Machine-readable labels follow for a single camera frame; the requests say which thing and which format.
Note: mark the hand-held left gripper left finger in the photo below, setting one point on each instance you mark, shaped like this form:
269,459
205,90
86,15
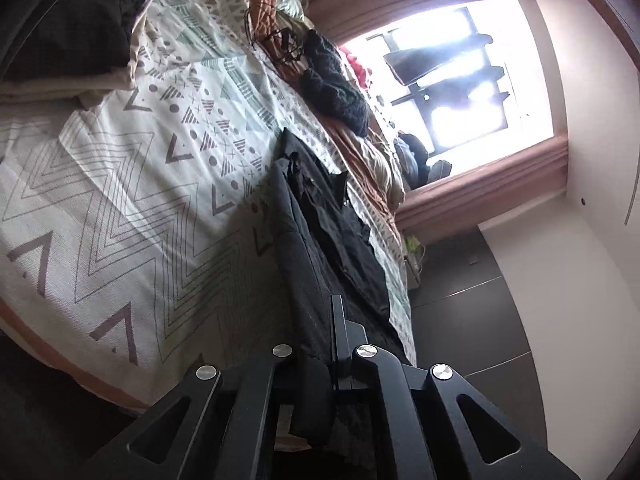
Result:
260,385

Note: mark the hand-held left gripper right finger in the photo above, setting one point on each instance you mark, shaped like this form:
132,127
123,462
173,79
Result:
345,355

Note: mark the large black shirt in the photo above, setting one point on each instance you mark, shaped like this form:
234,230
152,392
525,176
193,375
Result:
320,240

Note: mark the stack of folded clothes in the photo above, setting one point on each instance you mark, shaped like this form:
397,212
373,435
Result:
75,25

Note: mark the white nightstand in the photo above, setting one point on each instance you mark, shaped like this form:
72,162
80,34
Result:
415,265

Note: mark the green packet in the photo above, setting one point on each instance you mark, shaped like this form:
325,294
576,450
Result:
411,245

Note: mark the beige duvet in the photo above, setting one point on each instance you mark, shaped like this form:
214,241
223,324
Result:
382,170

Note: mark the orange quilt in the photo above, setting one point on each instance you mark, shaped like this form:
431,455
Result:
350,150

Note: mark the grey cushion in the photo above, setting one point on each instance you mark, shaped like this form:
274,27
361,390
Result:
440,170

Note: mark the pink curtain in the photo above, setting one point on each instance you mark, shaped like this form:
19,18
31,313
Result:
500,180
400,5

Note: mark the patterned white blanket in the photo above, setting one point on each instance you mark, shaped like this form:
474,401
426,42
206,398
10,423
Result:
125,185

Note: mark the dark knit sweater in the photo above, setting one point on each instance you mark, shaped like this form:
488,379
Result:
335,90

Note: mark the red cloth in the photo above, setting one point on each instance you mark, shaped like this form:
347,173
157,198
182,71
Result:
357,67

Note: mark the hanging dark coat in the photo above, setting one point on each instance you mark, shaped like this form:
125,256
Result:
420,62

